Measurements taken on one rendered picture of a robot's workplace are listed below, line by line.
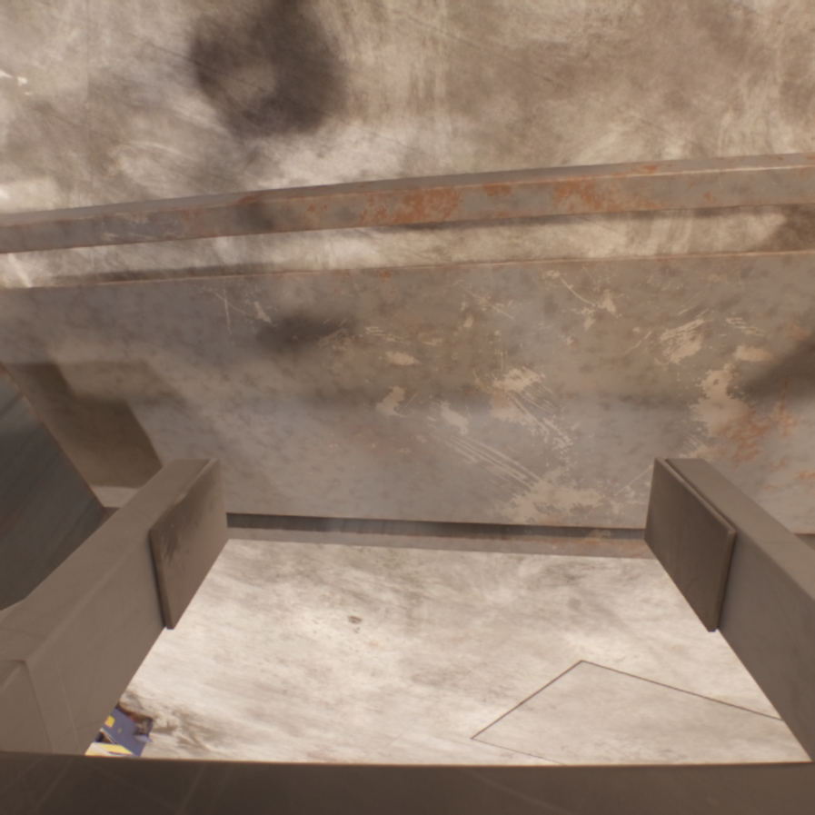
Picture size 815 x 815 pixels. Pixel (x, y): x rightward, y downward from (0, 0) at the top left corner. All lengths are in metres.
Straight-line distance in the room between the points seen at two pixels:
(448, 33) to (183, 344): 0.54
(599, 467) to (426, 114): 0.56
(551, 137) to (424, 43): 0.20
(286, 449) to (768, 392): 0.69
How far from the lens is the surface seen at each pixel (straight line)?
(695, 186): 0.67
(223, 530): 0.17
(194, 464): 0.16
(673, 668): 1.97
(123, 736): 3.27
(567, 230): 0.91
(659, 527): 0.17
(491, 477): 0.90
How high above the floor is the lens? 0.83
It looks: 48 degrees down
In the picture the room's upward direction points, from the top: 167 degrees counter-clockwise
